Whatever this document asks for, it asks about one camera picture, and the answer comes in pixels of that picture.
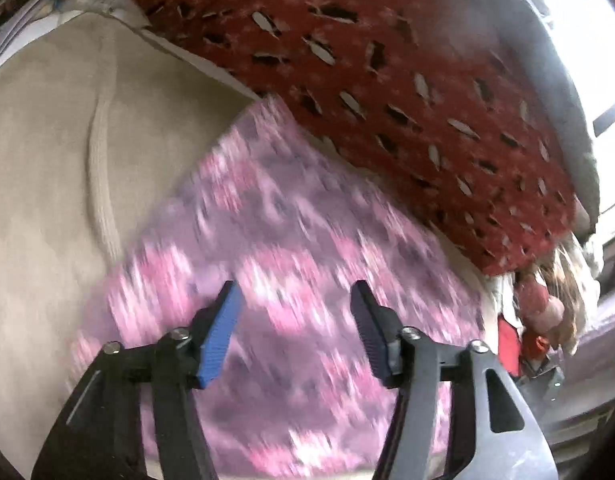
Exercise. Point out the purple floral shirt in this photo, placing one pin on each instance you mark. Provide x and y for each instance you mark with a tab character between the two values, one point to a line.
297	220

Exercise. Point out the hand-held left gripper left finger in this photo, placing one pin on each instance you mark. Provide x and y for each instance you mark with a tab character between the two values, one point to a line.
220	335

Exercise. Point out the beige fleece blanket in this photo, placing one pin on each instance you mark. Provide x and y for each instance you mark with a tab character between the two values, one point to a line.
37	160

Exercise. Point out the small orange object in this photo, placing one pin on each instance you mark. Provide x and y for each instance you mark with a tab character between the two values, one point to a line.
540	346

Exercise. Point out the dark metal object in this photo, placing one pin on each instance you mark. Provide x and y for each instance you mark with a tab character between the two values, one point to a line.
542	382

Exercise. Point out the red folded cloth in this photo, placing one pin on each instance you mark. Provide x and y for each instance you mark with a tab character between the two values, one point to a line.
510	350

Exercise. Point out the red patterned bolster pillow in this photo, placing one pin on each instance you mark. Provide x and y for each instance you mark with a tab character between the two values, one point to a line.
387	60

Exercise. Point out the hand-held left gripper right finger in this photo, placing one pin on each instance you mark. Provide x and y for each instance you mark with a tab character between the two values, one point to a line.
372	335

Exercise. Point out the doll with blonde hair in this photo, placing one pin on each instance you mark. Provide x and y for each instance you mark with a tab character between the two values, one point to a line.
537	300

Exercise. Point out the barred window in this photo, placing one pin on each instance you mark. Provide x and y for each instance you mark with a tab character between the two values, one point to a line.
602	35

